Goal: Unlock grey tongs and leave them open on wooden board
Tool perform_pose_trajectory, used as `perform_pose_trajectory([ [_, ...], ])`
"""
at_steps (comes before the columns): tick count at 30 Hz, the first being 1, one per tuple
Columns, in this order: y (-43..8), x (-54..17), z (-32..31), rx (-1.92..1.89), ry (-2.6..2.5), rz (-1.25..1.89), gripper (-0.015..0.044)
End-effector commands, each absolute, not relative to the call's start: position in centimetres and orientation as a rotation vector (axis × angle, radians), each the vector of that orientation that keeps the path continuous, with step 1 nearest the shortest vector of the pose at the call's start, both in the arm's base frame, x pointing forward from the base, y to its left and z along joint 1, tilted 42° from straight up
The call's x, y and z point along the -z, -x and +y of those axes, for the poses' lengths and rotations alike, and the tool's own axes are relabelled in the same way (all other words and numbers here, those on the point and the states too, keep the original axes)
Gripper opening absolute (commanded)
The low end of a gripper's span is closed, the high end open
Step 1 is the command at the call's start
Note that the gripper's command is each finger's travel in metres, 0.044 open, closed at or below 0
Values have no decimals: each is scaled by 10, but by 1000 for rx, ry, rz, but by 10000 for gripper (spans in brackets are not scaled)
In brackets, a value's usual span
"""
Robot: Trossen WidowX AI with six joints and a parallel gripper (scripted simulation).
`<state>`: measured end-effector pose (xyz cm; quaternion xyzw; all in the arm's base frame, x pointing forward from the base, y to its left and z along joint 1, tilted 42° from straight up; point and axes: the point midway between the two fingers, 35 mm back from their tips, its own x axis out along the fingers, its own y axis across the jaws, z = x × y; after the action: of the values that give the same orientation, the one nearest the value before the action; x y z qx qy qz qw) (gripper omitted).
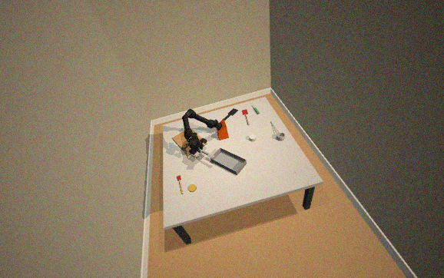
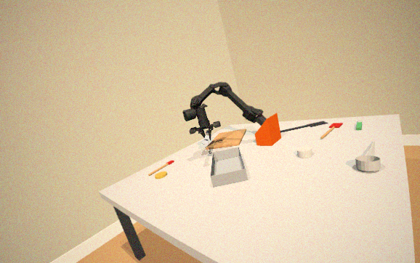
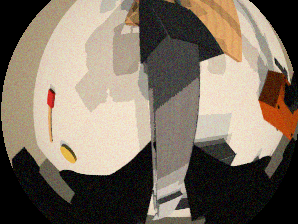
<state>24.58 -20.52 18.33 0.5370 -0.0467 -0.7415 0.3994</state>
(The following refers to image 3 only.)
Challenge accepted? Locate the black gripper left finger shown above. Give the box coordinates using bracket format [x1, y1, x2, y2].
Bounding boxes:
[59, 141, 153, 224]

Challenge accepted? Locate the grey roasting tin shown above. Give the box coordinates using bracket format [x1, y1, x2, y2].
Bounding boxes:
[174, 143, 237, 210]

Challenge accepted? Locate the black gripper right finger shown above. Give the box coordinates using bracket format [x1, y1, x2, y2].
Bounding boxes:
[184, 144, 271, 221]

